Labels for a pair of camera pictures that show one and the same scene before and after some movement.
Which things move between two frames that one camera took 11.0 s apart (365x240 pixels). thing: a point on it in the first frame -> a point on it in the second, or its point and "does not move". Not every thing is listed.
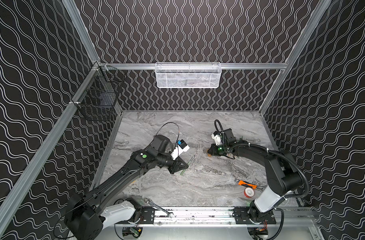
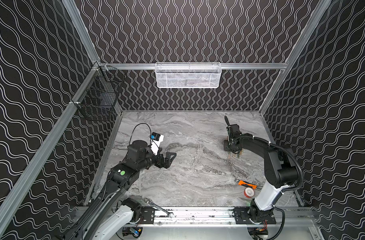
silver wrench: (148, 200) does not move
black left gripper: (176, 164) -> (162, 160)
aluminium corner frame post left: (77, 21) does not move
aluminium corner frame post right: (315, 17) does not move
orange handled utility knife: (242, 182) does not move
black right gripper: (213, 149) -> (231, 141)
